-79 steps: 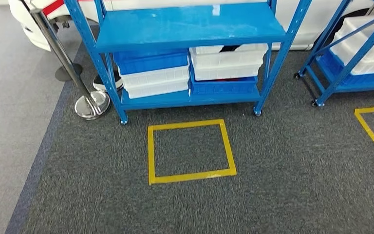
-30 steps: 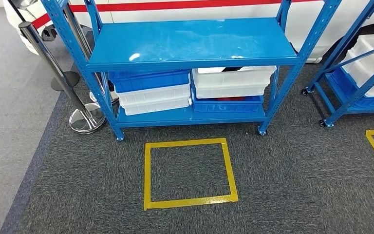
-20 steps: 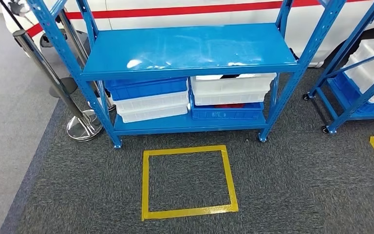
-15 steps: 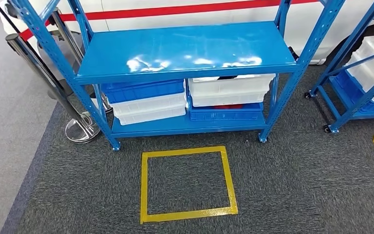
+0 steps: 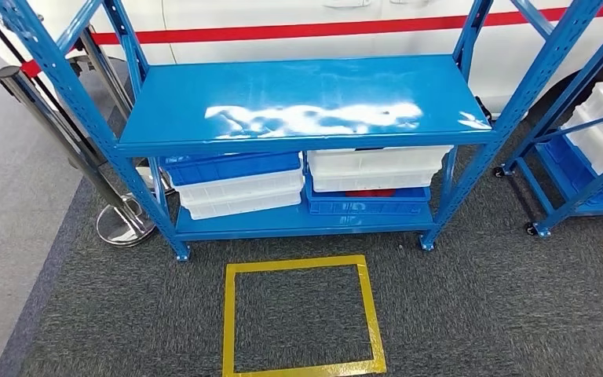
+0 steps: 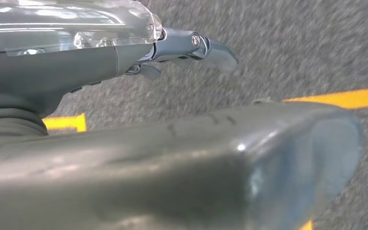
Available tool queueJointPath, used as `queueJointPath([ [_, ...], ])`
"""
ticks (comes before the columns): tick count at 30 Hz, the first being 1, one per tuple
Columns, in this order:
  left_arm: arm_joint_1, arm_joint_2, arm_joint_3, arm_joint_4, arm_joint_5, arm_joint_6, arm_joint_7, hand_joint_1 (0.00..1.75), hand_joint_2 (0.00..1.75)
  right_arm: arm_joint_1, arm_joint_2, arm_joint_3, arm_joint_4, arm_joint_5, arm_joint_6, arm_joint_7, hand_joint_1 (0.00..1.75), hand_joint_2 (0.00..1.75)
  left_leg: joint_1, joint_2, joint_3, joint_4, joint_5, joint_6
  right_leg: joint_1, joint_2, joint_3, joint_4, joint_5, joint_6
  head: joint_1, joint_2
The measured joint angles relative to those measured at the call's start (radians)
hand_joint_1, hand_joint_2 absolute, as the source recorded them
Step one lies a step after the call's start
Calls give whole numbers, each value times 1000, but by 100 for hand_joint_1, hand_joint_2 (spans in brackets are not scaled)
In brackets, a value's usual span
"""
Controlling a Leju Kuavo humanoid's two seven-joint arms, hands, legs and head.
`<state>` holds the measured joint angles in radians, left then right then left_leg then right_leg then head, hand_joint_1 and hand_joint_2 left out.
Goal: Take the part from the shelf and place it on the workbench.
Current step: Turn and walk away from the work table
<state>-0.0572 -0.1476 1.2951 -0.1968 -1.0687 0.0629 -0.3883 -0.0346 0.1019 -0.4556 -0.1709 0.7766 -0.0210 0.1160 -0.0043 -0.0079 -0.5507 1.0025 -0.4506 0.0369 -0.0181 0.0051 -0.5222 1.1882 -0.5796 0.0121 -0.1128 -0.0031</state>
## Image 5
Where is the blue metal shelf rack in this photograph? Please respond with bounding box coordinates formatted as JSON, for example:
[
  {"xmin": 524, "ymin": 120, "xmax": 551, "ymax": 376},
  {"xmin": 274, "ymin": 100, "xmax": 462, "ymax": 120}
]
[{"xmin": 0, "ymin": 0, "xmax": 603, "ymax": 262}]

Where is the blue wheeled shelf cart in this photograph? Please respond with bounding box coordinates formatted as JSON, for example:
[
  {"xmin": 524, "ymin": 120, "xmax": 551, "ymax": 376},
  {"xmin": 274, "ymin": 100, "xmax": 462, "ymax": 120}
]
[{"xmin": 492, "ymin": 5, "xmax": 603, "ymax": 239}]

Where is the red item in bin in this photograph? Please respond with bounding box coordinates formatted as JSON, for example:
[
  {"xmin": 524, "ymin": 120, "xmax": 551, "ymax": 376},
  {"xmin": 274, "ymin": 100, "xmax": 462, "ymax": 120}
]
[{"xmin": 344, "ymin": 189, "xmax": 397, "ymax": 198}]

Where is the red barrier belt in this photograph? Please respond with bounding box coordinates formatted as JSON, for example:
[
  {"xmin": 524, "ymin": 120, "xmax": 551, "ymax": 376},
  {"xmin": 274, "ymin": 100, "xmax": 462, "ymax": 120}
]
[{"xmin": 19, "ymin": 1, "xmax": 603, "ymax": 79}]

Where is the white car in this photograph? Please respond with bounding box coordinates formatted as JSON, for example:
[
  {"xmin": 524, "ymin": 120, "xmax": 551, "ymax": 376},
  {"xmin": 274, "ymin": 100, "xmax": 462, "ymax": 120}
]
[{"xmin": 0, "ymin": 0, "xmax": 603, "ymax": 115}]

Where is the chrome base stanchion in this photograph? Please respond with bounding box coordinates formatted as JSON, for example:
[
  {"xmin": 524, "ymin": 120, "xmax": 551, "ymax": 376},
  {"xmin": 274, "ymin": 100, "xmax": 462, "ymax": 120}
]
[
  {"xmin": 70, "ymin": 24, "xmax": 175, "ymax": 195},
  {"xmin": 0, "ymin": 64, "xmax": 158, "ymax": 249}
]

